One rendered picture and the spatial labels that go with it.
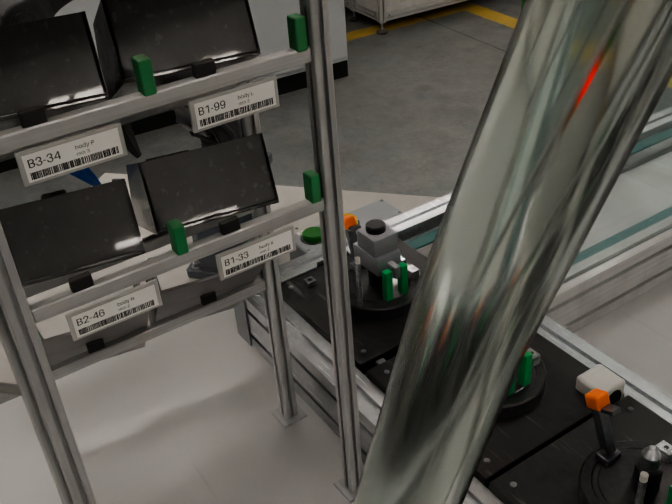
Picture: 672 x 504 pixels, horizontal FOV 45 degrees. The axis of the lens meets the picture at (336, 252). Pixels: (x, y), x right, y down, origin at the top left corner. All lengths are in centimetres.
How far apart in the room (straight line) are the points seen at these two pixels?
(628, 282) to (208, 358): 70
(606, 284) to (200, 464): 69
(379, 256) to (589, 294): 36
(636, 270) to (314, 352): 57
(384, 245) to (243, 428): 34
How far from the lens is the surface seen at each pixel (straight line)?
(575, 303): 135
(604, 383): 111
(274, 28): 444
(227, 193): 85
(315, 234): 143
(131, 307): 79
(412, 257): 136
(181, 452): 123
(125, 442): 127
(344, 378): 99
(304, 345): 121
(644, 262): 146
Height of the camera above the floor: 173
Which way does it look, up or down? 33 degrees down
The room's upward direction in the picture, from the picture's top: 5 degrees counter-clockwise
